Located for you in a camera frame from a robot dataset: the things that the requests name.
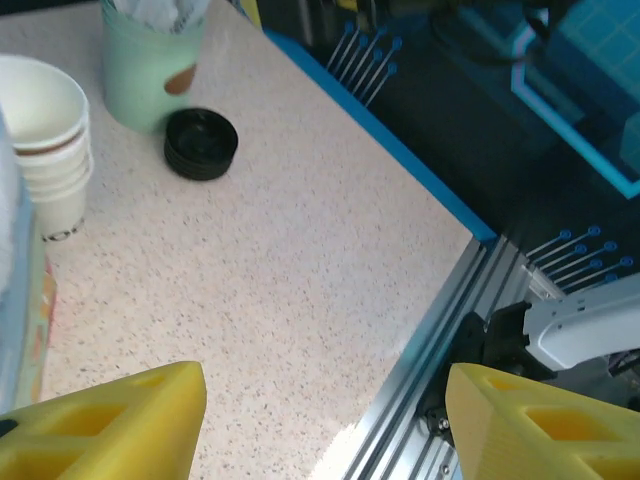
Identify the brown cardboard cup sleeve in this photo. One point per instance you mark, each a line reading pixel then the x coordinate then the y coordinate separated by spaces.
pixel 180 82

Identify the aluminium frame rail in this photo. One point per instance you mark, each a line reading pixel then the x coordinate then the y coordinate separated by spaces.
pixel 430 340

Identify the mint green cup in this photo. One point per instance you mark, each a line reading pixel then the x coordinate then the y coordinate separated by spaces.
pixel 135 75

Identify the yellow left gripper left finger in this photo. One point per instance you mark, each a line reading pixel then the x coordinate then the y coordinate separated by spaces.
pixel 100 430

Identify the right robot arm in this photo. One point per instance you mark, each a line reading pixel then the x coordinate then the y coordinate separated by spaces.
pixel 575 325

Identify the black plastic cup lid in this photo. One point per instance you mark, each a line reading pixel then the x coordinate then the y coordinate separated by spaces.
pixel 172 160
pixel 200 132
pixel 200 175

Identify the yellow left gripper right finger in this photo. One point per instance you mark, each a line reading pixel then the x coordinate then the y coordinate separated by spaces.
pixel 540 435

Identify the white paper napkins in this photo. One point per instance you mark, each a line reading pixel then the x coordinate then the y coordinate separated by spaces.
pixel 150 15

